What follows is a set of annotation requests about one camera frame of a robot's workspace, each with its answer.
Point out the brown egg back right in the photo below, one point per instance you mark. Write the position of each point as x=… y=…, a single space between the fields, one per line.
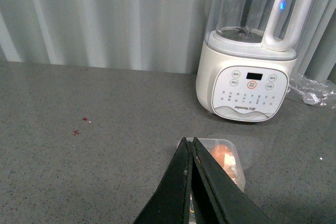
x=222 y=154

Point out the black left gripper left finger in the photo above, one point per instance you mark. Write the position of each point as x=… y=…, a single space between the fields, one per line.
x=171 y=201

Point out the clear plastic egg box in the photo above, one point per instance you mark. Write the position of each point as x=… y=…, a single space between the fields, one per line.
x=234 y=170

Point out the white power cable plug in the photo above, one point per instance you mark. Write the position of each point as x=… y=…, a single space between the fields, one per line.
x=307 y=97

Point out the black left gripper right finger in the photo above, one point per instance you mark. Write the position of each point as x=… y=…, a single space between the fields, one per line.
x=216 y=198

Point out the white Joyoung blender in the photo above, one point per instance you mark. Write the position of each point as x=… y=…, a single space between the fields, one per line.
x=248 y=55

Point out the clear plastic bag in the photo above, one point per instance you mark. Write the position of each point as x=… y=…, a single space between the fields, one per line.
x=324 y=91

